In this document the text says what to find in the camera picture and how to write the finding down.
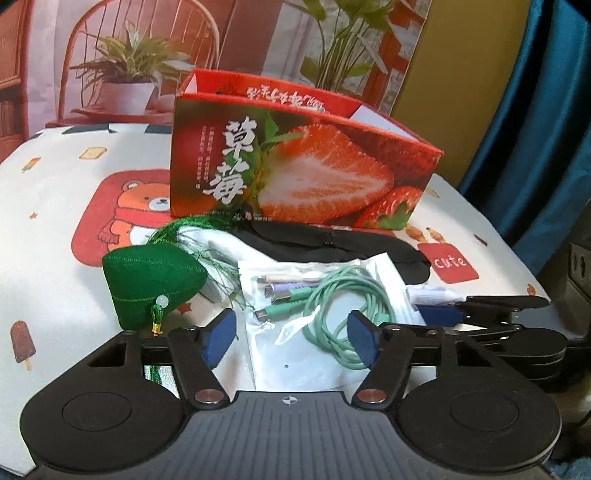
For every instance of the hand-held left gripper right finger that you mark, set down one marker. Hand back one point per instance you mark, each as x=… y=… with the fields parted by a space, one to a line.
x=363 y=340

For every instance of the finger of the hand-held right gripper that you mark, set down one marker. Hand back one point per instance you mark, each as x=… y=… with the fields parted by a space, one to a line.
x=494 y=330
x=441 y=315

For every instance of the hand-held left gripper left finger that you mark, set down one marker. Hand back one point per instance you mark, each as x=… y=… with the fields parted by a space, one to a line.
x=218 y=339

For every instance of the small white packet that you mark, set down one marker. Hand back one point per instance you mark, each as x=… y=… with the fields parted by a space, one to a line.
x=434 y=294

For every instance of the green tasselled sachet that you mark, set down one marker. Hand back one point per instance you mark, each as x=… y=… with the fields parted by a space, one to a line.
x=147 y=281

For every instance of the black eye mask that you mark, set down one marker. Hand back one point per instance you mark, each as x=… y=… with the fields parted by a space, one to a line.
x=332 y=244

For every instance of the red strawberry print box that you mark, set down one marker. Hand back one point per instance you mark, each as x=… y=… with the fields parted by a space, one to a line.
x=300 y=170

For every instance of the black box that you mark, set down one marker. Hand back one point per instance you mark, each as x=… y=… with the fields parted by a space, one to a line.
x=570 y=281

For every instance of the blue curtain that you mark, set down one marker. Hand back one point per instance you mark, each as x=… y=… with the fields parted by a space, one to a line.
x=531 y=129

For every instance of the wall poster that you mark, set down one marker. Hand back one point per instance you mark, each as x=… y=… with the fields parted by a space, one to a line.
x=221 y=50

